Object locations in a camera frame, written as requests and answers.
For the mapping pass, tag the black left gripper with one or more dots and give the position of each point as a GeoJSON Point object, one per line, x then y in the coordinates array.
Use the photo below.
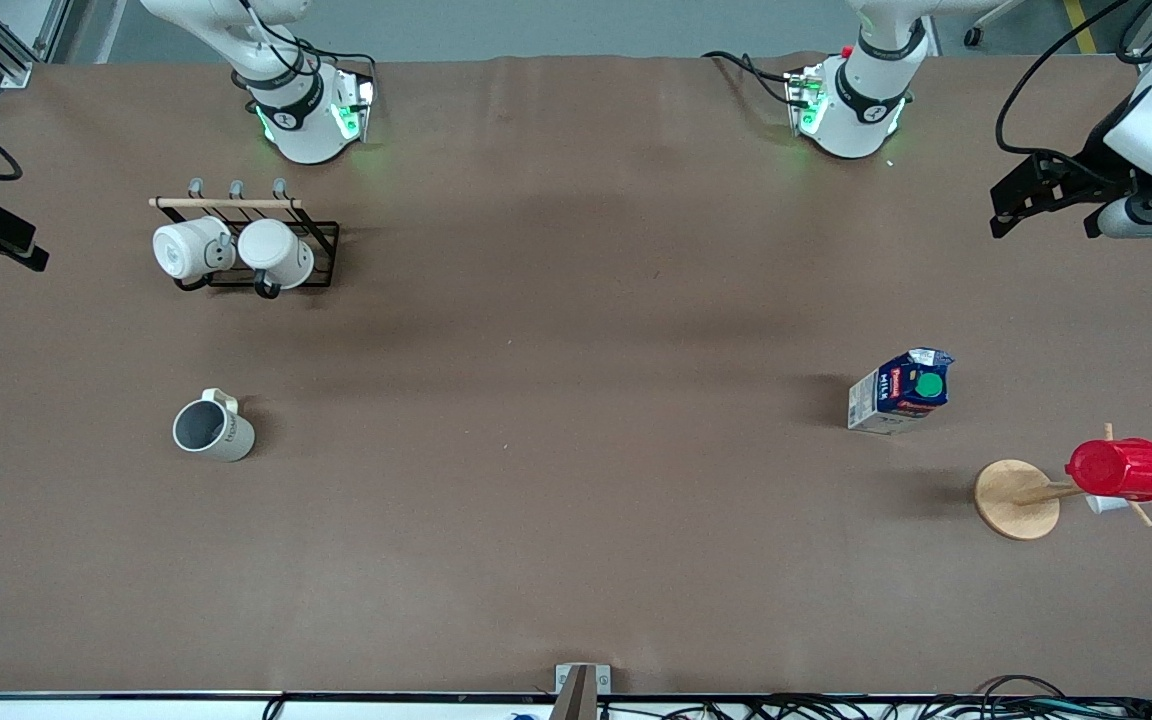
{"type": "Point", "coordinates": [1096, 166]}

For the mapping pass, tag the blue milk carton green cap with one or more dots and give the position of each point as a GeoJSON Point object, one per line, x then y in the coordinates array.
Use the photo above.
{"type": "Point", "coordinates": [901, 395]}

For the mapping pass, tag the white mug with grey inside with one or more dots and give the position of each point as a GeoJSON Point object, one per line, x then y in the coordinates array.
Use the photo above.
{"type": "Point", "coordinates": [221, 430]}

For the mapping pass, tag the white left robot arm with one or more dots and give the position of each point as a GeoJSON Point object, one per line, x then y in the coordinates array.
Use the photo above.
{"type": "Point", "coordinates": [871, 100]}

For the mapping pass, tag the red plastic cup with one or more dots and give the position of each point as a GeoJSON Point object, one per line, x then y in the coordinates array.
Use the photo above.
{"type": "Point", "coordinates": [1121, 470]}

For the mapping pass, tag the small white cup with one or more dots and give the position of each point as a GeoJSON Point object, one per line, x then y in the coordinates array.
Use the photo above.
{"type": "Point", "coordinates": [1104, 505]}

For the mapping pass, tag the wooden mug tree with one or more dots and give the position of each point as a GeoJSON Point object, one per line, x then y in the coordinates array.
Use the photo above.
{"type": "Point", "coordinates": [1016, 500]}

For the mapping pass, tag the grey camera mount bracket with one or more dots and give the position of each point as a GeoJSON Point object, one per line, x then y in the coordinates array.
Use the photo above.
{"type": "Point", "coordinates": [581, 690]}

